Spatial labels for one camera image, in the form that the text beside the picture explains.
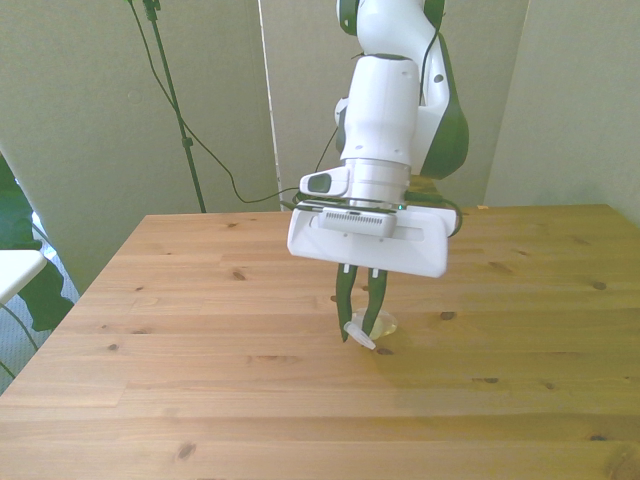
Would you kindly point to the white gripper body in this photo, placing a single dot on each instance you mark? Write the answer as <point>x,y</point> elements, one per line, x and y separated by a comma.
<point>415,250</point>

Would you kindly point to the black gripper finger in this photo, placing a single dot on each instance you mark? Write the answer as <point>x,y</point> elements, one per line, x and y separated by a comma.
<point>374,300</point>
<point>343,300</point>

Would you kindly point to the clear sanitizer bottle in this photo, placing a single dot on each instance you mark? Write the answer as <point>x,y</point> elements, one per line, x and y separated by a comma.
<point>385,324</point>

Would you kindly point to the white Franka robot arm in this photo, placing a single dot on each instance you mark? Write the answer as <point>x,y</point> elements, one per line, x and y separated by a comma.
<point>382,115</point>

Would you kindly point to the black tripod stand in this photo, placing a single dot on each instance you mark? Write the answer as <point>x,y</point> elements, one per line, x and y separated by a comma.
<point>172,100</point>

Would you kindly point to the dark green plant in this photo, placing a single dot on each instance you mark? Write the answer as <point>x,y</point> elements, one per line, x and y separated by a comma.
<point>42,295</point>

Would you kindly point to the white side table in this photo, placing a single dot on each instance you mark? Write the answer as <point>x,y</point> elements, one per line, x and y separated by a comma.
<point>15,270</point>

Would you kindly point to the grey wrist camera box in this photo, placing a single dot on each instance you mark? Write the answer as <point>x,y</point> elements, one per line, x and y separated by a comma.
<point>356,222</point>

